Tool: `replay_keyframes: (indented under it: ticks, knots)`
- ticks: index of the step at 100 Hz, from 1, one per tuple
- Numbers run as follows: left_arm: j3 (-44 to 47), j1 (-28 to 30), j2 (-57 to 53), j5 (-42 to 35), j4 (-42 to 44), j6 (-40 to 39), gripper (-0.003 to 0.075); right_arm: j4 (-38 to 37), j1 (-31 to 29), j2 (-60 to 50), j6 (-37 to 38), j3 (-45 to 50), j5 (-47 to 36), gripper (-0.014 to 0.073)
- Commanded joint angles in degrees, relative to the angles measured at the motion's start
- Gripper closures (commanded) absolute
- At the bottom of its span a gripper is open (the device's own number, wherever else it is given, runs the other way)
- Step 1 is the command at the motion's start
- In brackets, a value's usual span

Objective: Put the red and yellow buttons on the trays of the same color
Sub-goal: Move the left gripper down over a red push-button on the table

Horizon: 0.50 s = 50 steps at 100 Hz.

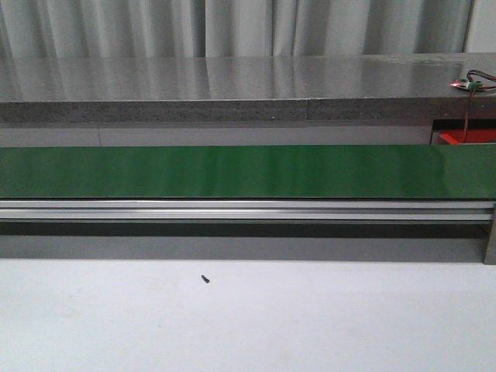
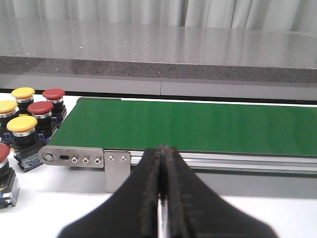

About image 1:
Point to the green conveyor belt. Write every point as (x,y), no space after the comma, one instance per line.
(294,171)

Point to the grey stone counter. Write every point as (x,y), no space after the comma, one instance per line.
(241,89)

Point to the red plastic bin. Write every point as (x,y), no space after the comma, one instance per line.
(477,136)

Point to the small green circuit board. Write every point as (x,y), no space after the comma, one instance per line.
(467,85)

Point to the grey conveyor support leg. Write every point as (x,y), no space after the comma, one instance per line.
(490,253)

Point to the grey curtain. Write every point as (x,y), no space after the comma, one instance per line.
(231,28)

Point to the aluminium conveyor side rail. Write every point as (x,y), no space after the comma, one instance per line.
(362,211)

